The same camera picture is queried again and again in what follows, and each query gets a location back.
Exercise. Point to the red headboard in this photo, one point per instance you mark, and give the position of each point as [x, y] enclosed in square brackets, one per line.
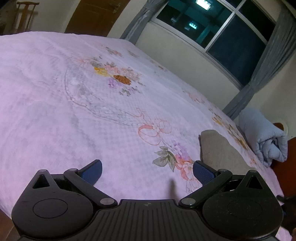
[285, 172]

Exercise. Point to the pink floral bed sheet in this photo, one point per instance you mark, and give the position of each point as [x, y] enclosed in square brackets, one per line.
[67, 100]

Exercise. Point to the dark glass window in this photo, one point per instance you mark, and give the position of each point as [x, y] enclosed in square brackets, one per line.
[230, 34]

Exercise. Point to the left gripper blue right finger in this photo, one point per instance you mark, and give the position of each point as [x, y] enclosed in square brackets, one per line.
[209, 176]

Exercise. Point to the grey curtain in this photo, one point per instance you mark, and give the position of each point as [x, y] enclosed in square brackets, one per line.
[137, 25]
[279, 50]

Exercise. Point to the grey right curtain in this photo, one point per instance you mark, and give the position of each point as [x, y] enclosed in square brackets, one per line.
[279, 50]

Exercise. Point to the wooden chair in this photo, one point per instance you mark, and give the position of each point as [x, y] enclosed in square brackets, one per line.
[24, 14]

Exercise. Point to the light blue folded blanket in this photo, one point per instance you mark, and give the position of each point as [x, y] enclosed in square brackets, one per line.
[267, 141]

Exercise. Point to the brown wooden door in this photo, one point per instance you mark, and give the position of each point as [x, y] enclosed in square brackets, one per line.
[95, 17]

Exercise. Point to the grey left curtain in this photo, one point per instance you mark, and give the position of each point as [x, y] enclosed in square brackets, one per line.
[137, 25]

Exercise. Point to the grey-green pants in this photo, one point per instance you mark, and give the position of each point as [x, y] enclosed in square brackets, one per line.
[217, 153]

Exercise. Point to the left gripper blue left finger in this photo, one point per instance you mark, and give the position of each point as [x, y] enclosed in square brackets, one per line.
[90, 173]

